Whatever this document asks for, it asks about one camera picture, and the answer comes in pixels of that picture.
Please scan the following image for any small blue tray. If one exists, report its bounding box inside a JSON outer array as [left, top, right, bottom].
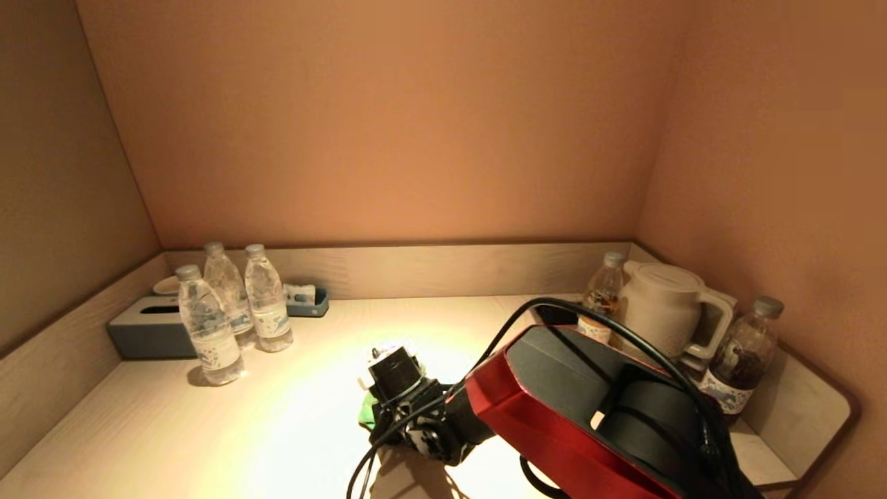
[[285, 287, 329, 317]]

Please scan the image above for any black recessed socket panel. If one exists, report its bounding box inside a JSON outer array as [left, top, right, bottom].
[[530, 302, 584, 328]]

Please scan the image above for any large clear water bottle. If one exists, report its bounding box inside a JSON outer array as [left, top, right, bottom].
[[175, 264, 245, 386]]

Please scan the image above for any amber tea bottle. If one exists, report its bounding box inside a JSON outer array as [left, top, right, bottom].
[[577, 251, 625, 345]]

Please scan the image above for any grey tissue box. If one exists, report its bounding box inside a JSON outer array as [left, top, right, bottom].
[[106, 296, 201, 360]]

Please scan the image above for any white electric kettle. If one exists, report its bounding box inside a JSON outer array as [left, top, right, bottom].
[[613, 261, 737, 378]]

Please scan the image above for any dark tea bottle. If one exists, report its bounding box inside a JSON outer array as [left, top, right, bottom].
[[695, 297, 785, 426]]

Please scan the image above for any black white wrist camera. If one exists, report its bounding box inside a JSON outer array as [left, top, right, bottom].
[[366, 343, 425, 404]]

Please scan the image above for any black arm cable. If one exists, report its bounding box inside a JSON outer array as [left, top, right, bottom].
[[346, 297, 748, 499]]

